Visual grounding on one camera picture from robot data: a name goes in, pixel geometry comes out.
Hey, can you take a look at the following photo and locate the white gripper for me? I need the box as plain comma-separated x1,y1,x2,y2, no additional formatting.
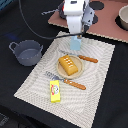
63,0,95,36

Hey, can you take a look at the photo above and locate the grey pot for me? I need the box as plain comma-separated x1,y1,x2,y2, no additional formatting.
41,2,66,19
9,40,43,66

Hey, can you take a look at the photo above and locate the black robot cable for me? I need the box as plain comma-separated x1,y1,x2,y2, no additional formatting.
18,0,73,42

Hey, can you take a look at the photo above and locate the beige bowl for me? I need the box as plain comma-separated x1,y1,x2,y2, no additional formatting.
119,5,128,30

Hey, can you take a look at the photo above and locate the round wooden plate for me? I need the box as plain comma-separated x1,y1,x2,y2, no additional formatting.
57,55,84,79

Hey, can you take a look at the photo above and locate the white woven placemat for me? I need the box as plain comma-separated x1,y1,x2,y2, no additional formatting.
14,37,115,128

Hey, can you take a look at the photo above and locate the wooden handled fork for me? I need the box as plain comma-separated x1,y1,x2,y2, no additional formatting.
45,71,86,90

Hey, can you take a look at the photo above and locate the light blue milk carton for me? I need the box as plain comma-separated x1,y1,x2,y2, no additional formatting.
70,36,82,51

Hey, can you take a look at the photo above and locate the yellow butter box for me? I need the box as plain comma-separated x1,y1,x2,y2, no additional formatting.
50,80,60,103

